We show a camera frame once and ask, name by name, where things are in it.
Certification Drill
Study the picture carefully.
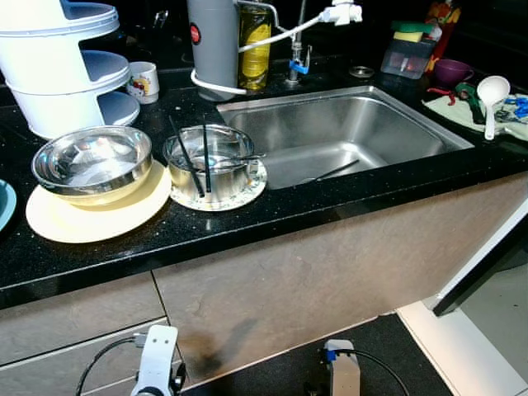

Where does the black chopstick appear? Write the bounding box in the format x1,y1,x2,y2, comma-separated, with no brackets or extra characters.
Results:
309,159,361,182
167,115,205,199
202,115,214,195

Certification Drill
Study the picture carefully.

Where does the black cabinet side panel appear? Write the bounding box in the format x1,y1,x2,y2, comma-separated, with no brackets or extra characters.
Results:
433,219,528,317

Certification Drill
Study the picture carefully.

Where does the small blue plastic item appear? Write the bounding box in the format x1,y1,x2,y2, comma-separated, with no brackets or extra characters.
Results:
503,95,528,116

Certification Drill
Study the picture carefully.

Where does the white plastic ladle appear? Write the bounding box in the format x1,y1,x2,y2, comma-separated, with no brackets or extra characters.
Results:
477,76,512,141

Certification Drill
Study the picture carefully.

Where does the pale green cloth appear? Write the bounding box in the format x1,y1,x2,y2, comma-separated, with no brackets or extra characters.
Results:
422,89,528,141

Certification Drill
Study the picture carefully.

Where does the clear container with sponge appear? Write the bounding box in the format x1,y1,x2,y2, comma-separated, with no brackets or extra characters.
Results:
381,21,442,81

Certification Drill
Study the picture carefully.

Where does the stainless steel sink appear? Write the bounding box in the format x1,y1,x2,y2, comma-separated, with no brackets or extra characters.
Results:
216,85,475,191

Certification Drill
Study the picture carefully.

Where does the red package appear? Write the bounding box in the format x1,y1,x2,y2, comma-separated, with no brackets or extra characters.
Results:
425,0,463,50

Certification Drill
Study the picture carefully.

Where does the grey sink cabinet front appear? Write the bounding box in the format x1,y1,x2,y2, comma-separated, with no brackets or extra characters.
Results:
153,169,528,384

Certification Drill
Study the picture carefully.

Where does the white faucet diverter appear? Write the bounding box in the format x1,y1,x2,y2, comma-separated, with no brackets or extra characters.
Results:
318,0,364,27

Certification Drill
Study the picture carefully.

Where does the metal faucet blue clip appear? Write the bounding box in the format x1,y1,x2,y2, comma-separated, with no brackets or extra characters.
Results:
285,0,314,83

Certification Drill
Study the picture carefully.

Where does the white patterned plate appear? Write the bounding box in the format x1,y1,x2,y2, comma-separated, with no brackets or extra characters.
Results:
169,158,268,212

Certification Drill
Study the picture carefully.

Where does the small deep steel bowl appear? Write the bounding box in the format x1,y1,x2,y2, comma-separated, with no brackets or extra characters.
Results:
163,124,259,204

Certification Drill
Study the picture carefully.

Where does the black floor mat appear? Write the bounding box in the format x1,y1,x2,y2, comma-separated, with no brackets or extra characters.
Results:
177,312,455,396

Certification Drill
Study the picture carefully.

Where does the yellow cooking oil bottle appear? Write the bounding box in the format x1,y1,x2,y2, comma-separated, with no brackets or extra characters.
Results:
238,0,273,92

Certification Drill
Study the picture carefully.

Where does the grey cylinder water filter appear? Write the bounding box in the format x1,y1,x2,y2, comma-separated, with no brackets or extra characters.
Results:
186,0,242,100

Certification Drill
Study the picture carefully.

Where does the white printed mug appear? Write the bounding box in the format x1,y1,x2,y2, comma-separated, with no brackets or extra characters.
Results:
126,62,160,105

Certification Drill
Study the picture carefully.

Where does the pale yellow plate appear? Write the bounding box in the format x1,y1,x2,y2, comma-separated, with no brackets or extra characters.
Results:
26,159,172,244

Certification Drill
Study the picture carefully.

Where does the steel bowl yellow base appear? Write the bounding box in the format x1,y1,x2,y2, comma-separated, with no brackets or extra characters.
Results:
31,125,153,205

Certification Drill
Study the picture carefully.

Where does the grey cabinet drawer front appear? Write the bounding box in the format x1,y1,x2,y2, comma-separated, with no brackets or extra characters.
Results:
0,318,178,396
0,272,166,365

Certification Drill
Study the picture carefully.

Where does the white round tiered rack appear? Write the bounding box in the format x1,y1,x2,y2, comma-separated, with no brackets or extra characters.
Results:
0,0,141,139

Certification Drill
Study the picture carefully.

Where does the blue plate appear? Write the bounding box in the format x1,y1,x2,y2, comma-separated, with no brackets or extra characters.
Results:
0,180,17,232

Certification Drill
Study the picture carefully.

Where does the green handled tool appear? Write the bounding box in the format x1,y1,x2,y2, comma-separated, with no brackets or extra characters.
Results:
455,82,488,125

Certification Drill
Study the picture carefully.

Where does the white hose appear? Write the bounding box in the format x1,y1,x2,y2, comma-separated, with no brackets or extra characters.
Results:
190,8,331,96

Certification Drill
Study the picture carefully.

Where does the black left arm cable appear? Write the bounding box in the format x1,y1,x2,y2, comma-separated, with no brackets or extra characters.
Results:
76,334,149,396

